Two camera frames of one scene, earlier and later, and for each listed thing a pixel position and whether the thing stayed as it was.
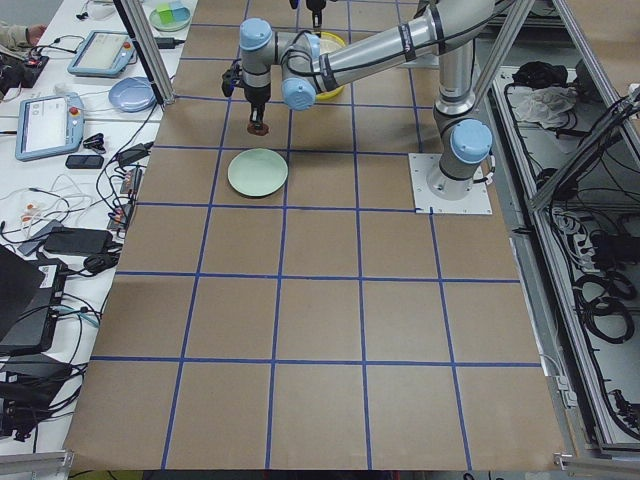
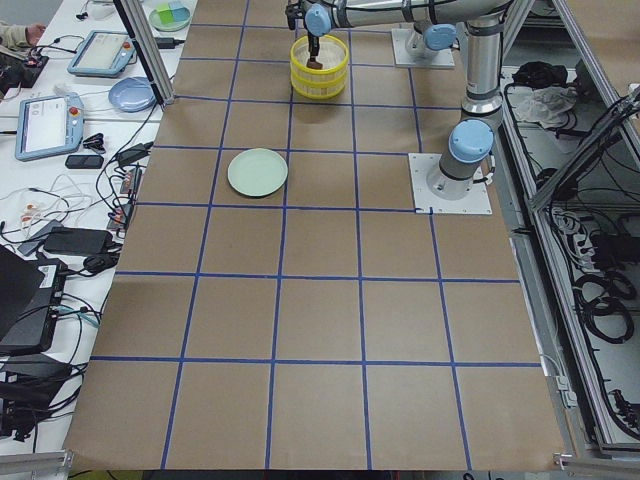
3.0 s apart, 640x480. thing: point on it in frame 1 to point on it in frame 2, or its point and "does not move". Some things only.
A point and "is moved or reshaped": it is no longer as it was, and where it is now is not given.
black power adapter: [78, 240] does not move
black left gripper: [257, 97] to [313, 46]
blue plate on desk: [132, 94] does not move
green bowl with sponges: [170, 16] does not move
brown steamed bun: [262, 131] is moved or reshaped
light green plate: [257, 172] does not move
